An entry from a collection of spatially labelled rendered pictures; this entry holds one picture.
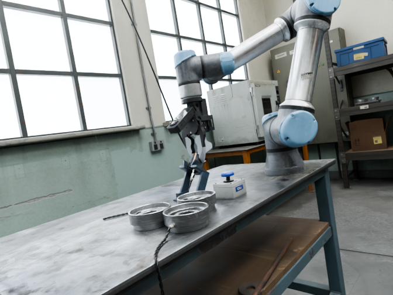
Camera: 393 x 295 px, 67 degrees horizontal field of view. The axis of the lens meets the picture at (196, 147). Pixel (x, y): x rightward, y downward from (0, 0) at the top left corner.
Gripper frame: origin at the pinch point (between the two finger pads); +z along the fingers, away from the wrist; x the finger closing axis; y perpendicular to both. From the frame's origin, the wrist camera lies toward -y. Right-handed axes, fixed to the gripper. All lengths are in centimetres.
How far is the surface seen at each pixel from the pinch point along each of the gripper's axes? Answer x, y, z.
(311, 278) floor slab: 16, 98, 92
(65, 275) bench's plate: -15, -51, 12
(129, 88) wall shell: 154, 86, -57
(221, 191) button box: -11.5, -3.8, 9.6
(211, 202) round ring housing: -16.9, -14.2, 9.5
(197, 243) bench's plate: -26.1, -30.0, 12.7
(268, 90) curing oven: 89, 210, -39
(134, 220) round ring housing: -8.5, -32.4, 9.1
